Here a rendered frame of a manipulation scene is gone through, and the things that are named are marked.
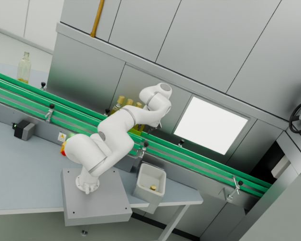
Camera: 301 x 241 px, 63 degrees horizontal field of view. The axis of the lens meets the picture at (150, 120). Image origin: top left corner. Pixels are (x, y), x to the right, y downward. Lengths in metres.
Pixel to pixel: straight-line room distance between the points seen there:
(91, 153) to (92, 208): 0.46
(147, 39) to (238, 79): 0.62
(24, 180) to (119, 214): 0.51
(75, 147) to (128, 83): 0.84
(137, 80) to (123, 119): 0.76
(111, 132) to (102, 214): 0.54
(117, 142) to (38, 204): 0.62
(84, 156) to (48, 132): 0.78
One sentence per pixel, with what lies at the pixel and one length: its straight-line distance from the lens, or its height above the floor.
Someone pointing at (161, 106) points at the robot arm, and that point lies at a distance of 1.01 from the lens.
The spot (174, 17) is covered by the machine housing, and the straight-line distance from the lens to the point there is 1.57.
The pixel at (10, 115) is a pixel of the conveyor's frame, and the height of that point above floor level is 0.82.
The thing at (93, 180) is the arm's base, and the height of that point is 0.88.
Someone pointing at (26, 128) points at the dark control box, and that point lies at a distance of 1.63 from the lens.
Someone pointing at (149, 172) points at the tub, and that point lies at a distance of 1.65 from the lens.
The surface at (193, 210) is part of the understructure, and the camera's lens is 2.26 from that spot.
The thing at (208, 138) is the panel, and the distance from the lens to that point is 1.79.
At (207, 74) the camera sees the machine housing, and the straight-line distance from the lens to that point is 1.63.
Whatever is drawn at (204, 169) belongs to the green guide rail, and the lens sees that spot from 1.73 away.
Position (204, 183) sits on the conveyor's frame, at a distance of 1.79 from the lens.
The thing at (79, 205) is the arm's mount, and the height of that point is 0.81.
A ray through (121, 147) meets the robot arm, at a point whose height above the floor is 1.31.
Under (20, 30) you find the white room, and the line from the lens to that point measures 5.40.
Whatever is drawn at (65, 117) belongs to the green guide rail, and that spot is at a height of 0.95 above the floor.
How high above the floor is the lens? 1.81
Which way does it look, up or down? 27 degrees down
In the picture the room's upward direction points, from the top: 25 degrees clockwise
